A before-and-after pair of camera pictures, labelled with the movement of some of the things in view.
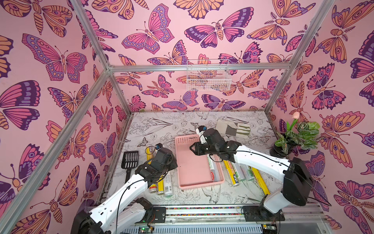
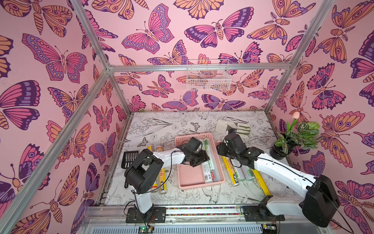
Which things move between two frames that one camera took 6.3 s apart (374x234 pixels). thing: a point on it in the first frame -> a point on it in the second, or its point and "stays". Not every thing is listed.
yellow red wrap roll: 150,151 stays
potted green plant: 301,134 stays
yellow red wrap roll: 232,173 stays
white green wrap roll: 168,184 -> 207,147
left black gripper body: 171,164 -> 198,158
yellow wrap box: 261,181 stays
